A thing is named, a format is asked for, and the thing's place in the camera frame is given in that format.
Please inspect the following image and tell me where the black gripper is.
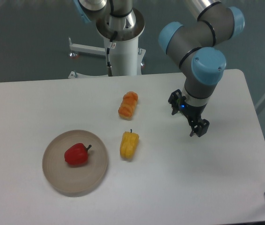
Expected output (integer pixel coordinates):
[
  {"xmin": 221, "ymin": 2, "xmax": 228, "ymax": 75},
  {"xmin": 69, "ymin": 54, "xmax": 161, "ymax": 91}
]
[{"xmin": 168, "ymin": 89, "xmax": 209, "ymax": 137}]

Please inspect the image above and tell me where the red bell pepper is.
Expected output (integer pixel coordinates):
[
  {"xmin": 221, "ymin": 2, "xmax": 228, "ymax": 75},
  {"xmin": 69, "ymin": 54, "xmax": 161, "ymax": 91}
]
[{"xmin": 64, "ymin": 143, "xmax": 92, "ymax": 165}]

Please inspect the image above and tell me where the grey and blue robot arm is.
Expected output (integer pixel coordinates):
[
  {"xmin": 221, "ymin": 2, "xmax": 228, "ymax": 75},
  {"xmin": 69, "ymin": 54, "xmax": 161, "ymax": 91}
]
[{"xmin": 74, "ymin": 0, "xmax": 245, "ymax": 137}]

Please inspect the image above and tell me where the orange bell pepper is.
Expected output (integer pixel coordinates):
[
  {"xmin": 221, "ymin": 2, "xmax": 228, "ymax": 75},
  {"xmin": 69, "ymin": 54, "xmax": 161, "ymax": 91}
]
[{"xmin": 118, "ymin": 91, "xmax": 138, "ymax": 120}]

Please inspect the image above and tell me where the yellow bell pepper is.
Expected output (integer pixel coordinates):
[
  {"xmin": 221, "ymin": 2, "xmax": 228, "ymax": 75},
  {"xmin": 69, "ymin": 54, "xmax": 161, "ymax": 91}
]
[{"xmin": 119, "ymin": 129, "xmax": 140, "ymax": 160}]

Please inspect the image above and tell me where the beige round plate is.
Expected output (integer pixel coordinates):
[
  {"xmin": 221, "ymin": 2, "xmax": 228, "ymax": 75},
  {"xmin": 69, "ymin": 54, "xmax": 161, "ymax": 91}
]
[{"xmin": 42, "ymin": 130, "xmax": 108, "ymax": 197}]

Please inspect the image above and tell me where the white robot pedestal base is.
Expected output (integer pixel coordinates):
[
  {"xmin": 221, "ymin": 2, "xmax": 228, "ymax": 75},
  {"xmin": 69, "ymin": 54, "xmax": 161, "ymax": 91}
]
[{"xmin": 67, "ymin": 7, "xmax": 147, "ymax": 79}]

